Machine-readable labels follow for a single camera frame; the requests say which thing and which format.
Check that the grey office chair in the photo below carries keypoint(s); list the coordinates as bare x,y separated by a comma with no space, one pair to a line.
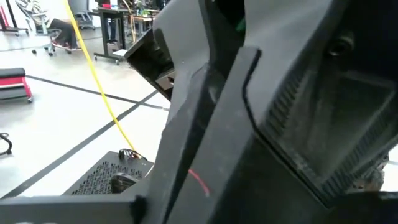
43,30

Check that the person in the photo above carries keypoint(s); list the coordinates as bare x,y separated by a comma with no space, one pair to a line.
63,31

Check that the black perforated metal box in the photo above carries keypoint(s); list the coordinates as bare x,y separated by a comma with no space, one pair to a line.
93,180

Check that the black rolling table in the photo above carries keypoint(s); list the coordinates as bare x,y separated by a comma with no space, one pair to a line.
112,11

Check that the red black creeper seat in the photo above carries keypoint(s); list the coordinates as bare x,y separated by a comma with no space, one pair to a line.
12,85

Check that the black rolling stand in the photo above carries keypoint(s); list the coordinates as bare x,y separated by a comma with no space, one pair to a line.
15,29

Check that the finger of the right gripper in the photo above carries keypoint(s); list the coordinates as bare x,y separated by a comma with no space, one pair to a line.
295,46
202,124

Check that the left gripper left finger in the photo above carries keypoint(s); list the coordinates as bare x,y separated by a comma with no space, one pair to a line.
62,211

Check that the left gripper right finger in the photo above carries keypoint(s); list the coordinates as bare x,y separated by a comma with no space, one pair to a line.
367,210

